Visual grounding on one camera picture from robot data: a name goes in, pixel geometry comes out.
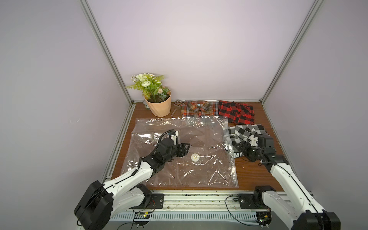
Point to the artificial green white plant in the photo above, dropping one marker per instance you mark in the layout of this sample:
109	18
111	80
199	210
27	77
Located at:
151	87

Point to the aluminium front rail frame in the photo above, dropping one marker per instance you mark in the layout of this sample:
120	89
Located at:
200	206

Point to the multicolour tartan shirt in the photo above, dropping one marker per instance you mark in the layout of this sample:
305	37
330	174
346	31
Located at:
199	109

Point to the small brown slotted scoop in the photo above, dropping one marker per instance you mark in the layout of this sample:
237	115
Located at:
177	105

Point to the red black plaid shirt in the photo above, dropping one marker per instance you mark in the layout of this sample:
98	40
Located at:
236	113

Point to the white round bag valve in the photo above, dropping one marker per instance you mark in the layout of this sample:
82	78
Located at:
195	157

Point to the grey white checked shirt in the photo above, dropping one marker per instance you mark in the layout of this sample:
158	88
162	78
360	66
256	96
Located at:
244	133

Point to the terracotta flower pot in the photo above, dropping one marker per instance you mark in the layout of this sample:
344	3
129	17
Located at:
161	109

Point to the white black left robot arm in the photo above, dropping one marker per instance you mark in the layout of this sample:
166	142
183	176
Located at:
102	201

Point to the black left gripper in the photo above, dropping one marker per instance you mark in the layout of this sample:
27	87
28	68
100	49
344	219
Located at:
183	151

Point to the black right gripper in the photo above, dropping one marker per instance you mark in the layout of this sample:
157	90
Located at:
245	148

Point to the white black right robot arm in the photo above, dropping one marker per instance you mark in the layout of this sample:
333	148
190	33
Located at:
303	212

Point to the clear plastic vacuum bag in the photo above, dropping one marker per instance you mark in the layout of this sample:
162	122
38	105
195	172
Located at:
208	137

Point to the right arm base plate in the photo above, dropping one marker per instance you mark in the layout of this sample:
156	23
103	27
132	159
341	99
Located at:
249	201

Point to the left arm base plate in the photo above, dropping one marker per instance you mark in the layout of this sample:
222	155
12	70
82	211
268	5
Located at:
155	201

